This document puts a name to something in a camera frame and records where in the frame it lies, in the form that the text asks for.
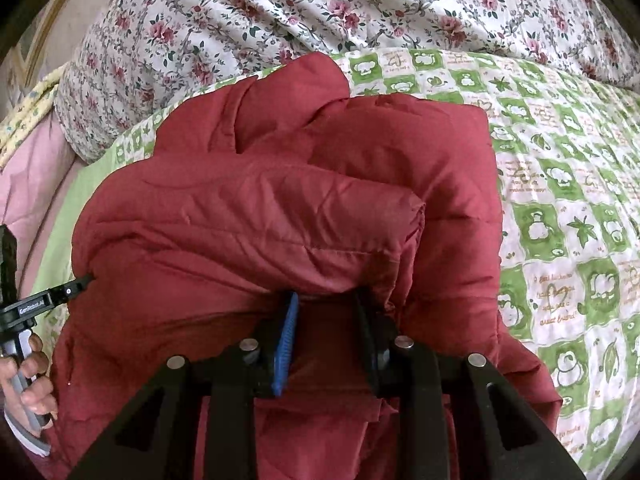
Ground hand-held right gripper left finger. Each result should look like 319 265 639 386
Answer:
65 291 302 480

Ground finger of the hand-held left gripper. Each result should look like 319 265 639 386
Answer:
51 273 95 309

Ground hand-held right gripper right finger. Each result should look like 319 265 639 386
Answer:
352 290 587 480

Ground dark red puffer jacket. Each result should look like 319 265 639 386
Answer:
37 51 563 480

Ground person's left hand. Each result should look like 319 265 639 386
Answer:
0 334 57 418

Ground light green bed sheet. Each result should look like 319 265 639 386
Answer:
37 157 123 313

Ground pink pillow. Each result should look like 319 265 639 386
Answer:
0 110 88 293

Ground yellow patterned cloth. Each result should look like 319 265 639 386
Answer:
0 64 72 167

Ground green checked printed blanket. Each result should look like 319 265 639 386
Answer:
47 47 640 466

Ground floral rose quilt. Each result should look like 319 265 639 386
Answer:
54 0 640 163

